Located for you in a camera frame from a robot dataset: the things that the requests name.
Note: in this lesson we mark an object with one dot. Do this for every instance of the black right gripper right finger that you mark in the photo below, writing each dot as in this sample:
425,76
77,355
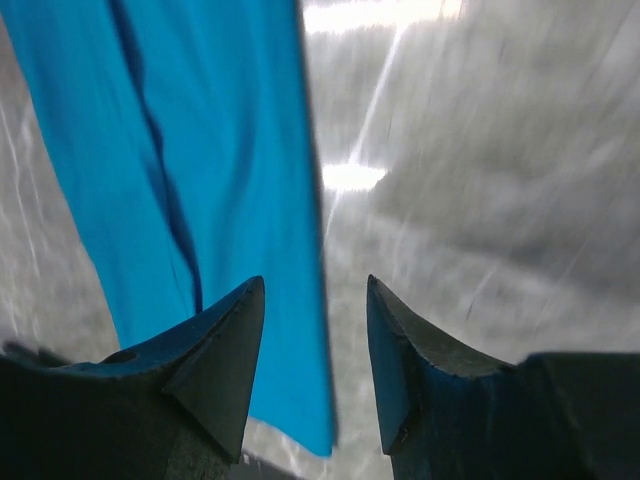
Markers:
448,411

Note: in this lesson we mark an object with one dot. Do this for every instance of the blue t shirt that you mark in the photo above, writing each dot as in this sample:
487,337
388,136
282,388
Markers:
180,134

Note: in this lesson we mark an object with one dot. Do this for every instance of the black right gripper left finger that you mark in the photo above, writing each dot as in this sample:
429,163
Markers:
172,407

